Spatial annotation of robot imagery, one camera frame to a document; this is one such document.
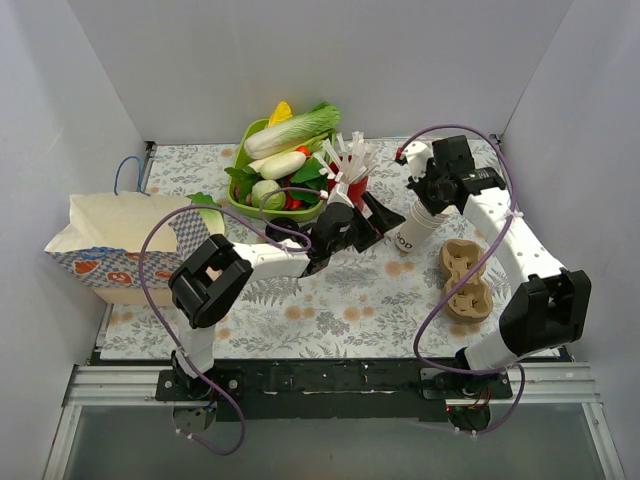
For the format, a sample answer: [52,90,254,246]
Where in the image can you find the stack of white paper cups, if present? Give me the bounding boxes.
[395,200,455,253]

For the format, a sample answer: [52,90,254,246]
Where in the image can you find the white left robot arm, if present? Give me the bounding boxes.
[168,192,405,400]

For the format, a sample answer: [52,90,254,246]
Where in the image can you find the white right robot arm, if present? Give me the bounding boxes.
[396,135,592,398]

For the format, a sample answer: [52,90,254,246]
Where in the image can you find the patterned paper takeout bag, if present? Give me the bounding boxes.
[45,156,225,306]

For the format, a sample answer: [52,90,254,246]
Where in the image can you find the green vegetable basket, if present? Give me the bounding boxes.
[225,118,336,223]

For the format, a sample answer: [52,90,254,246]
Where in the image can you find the red straw holder cup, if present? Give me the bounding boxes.
[328,154,370,211]

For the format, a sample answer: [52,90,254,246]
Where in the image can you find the stack of black lids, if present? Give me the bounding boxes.
[265,217,300,242]

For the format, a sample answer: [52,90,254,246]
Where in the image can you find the toy round green cabbage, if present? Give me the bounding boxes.
[251,180,287,210]

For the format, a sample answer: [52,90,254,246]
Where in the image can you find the white wrapped straw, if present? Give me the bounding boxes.
[313,131,379,185]

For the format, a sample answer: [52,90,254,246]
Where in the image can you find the floral table mat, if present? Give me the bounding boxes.
[98,140,511,361]

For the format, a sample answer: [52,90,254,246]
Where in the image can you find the toy white radish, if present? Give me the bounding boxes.
[259,151,307,180]

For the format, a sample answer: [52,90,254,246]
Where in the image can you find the toy napa cabbage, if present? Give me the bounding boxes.
[244,102,341,160]

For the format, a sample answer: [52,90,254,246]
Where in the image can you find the brown cardboard cup carrier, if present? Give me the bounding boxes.
[439,239,494,324]

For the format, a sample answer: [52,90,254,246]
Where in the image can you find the toy yellow corn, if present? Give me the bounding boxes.
[268,101,293,127]

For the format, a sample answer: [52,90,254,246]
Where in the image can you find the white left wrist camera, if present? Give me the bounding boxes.
[327,172,356,208]

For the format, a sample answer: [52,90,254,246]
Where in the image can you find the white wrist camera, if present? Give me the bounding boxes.
[327,172,356,208]
[395,141,432,182]

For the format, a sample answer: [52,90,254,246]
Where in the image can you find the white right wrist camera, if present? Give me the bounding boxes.
[395,141,432,182]

